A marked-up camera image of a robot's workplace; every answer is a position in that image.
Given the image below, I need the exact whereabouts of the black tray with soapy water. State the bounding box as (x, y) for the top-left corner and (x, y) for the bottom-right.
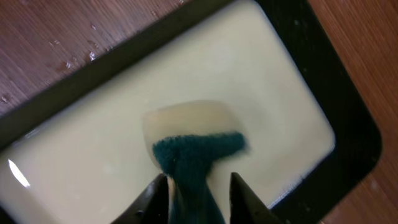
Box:
(1, 1), (381, 223)

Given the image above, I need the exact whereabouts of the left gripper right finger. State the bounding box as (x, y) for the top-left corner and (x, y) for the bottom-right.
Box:
(229, 172), (282, 224)

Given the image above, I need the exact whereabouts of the green yellow sponge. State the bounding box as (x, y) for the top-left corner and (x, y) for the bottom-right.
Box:
(142, 100), (247, 223)

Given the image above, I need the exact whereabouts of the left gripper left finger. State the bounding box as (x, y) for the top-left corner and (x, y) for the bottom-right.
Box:
(111, 174), (169, 224)

